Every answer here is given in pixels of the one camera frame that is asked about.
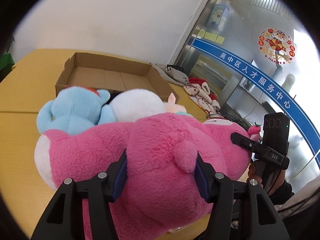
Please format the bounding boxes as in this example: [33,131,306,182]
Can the blue banner with characters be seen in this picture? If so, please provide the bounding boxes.
[192,38,319,154]

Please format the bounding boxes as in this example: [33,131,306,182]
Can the brown cardboard box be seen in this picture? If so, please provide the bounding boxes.
[55,52,179,101]

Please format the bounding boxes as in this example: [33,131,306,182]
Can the round red festive sticker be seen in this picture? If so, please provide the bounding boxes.
[258,28,296,66]

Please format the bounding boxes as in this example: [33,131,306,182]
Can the green cloth covered bench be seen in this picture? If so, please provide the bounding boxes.
[0,53,15,72]

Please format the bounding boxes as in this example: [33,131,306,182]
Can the white panda plush toy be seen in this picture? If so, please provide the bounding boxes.
[109,89,166,122]

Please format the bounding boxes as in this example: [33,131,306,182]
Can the yellow sticky notes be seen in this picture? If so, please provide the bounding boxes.
[197,30,225,44]

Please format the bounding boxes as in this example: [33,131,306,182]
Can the cartoon poster on glass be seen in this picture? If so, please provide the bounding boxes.
[206,1,230,31]

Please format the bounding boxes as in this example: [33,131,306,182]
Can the operator right hand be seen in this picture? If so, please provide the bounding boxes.
[247,161,286,196]

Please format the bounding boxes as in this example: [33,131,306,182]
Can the grey cloth bag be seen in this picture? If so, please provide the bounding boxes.
[152,63,190,87]

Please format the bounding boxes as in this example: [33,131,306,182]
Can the pink plush bear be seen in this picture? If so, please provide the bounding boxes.
[34,113,258,239]

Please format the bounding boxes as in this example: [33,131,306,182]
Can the pink pig plush toy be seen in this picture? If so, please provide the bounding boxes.
[163,93,192,116]

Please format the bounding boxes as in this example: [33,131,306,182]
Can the light blue plush toy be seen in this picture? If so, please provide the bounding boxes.
[36,86,116,135]

